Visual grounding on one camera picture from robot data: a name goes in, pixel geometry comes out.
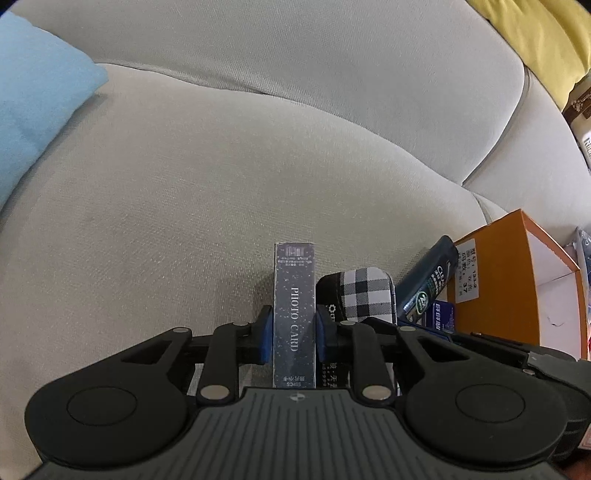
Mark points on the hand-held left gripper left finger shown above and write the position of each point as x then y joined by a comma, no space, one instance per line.
265,341

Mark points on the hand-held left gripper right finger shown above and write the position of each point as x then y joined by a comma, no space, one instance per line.
321,339

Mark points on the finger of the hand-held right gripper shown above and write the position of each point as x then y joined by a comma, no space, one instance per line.
498,350

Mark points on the dark photo card box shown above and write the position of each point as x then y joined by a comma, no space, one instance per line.
294,300

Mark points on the black white plaid case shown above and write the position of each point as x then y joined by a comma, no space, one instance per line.
364,290

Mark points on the blue box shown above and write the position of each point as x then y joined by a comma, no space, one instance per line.
441,316

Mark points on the orange cardboard box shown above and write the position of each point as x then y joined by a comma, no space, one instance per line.
498,277

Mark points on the dark green shampoo bottle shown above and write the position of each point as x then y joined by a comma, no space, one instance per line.
429,281

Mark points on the blue printed pillow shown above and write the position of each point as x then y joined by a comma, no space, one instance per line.
585,249

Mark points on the beige fabric sofa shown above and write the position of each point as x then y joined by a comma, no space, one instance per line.
231,161

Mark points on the yellow pillow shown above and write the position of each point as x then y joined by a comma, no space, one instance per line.
545,37

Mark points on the light blue pillow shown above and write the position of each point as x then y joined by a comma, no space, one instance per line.
37,92

